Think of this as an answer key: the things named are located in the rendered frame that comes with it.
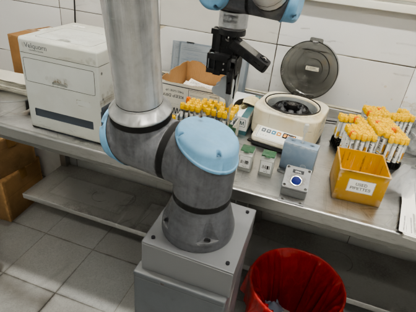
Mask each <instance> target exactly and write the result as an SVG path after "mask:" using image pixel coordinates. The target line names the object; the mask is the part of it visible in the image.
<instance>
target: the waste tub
mask: <svg viewBox="0 0 416 312"><path fill-rule="evenodd" d="M391 180H392V178H391V174H390V172H389V168H388V165H387V163H386V160H385V157H384V155H381V154H374V153H371V152H365V151H361V150H355V149H348V148H345V147H339V146H337V152H336V156H335V158H334V162H333V164H332V168H331V172H330V184H331V197H332V198H335V199H340V200H344V201H349V202H355V203H358V204H364V205H367V206H373V207H378V208H379V206H380V204H381V201H382V200H383V197H384V194H385V192H386V190H387V188H388V185H389V182H390V181H391Z"/></svg>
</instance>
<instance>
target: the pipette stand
mask: <svg viewBox="0 0 416 312"><path fill-rule="evenodd" d="M301 142H302V140H300V139H296V138H293V137H290V136H288V137H287V138H286V140H285V141H284V146H283V149H282V155H281V158H280V163H279V167H278V168H277V171H279V172H282V173H285V169H286V167H287V165H292V166H295V167H300V168H305V169H308V170H311V171H312V173H313V171H314V166H315V163H316V159H317V156H318V152H319V148H320V145H317V144H313V143H310V142H307V141H304V142H303V144H302V143H301Z"/></svg>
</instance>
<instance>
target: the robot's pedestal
mask: <svg viewBox="0 0 416 312"><path fill-rule="evenodd" d="M244 259H245V255H244V257H243V260H242V263H241V266H240V269H239V271H238V275H237V277H236V280H235V283H234V286H233V289H232V292H231V294H230V298H228V297H225V296H223V295H219V294H217V293H214V292H211V291H208V290H205V289H203V288H199V287H197V286H194V285H191V284H187V283H185V282H182V281H180V280H176V279H173V278H171V277H168V276H165V275H162V274H159V273H156V272H154V271H150V270H148V269H144V268H142V259H141V260H140V262H139V263H138V265H137V266H136V268H135V269H134V271H133V273H134V308H135V312H234V309H235V303H236V298H237V294H238V288H239V284H240V279H241V272H242V268H243V263H244Z"/></svg>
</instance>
